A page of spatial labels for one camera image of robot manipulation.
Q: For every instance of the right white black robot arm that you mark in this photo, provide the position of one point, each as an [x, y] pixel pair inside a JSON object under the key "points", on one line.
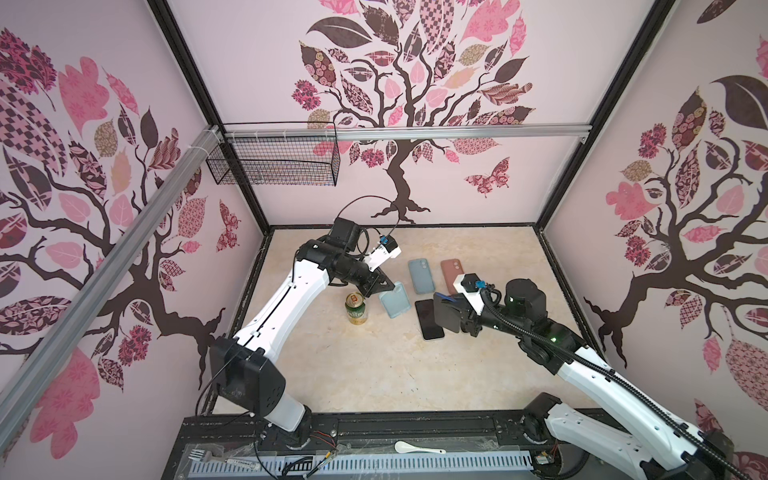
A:
{"points": [[648, 441]]}

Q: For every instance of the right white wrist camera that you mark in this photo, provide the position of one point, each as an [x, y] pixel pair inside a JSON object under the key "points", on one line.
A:
{"points": [[470, 287]]}

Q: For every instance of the grey aluminium rail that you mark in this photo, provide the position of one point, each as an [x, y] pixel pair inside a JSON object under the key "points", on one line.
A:
{"points": [[581, 131], [24, 390]]}

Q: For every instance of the white slotted cable duct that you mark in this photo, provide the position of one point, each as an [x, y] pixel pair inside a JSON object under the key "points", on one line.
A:
{"points": [[360, 465]]}

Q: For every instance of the pink phone case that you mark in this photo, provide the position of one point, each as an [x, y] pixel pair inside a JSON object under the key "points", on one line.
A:
{"points": [[451, 270]]}

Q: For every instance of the grey aluminium rail left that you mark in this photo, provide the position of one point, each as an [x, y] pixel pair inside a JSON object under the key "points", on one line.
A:
{"points": [[24, 390]]}

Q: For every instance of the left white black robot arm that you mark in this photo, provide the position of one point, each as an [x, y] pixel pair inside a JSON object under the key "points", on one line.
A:
{"points": [[244, 365]]}

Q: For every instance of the light blue phone case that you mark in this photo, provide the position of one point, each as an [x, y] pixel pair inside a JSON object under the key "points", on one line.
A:
{"points": [[421, 276]]}

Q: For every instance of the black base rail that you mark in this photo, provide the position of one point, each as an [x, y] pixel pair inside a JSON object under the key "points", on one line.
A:
{"points": [[505, 427]]}

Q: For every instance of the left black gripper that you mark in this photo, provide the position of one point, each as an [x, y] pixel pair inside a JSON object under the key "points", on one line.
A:
{"points": [[373, 284]]}

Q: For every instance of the grey aluminium rail back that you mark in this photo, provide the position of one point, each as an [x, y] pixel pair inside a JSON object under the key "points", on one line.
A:
{"points": [[581, 131]]}

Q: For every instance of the white plastic spoon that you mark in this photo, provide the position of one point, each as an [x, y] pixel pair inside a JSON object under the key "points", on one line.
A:
{"points": [[403, 447]]}

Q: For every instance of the black phone sideways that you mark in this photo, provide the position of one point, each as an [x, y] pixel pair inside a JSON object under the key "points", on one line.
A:
{"points": [[425, 311]]}

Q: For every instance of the black wire basket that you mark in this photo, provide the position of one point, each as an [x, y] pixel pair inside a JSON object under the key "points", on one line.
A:
{"points": [[286, 153]]}

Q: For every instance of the green gold drink can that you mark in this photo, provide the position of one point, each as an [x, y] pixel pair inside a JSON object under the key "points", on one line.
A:
{"points": [[356, 308]]}

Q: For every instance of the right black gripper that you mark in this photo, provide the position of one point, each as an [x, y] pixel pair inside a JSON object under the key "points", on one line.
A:
{"points": [[468, 315]]}

